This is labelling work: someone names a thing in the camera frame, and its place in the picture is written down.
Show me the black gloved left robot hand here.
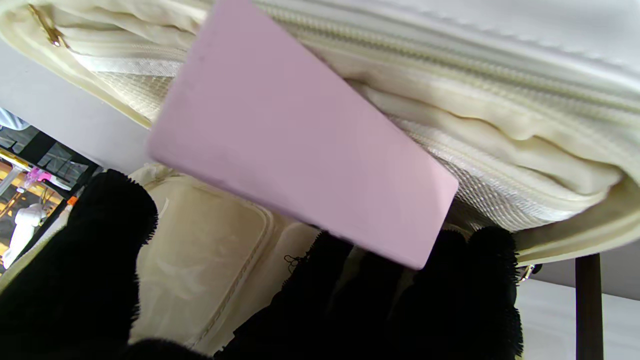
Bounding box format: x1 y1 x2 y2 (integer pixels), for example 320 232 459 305
0 169 524 360

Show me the pink floral jewelry box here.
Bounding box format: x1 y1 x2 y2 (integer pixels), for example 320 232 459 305
147 0 460 271

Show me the brown wooden jewelry stand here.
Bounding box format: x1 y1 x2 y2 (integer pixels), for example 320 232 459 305
575 253 604 360

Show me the cream leather zip bag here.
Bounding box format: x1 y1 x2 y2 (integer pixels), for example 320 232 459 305
0 0 640 358

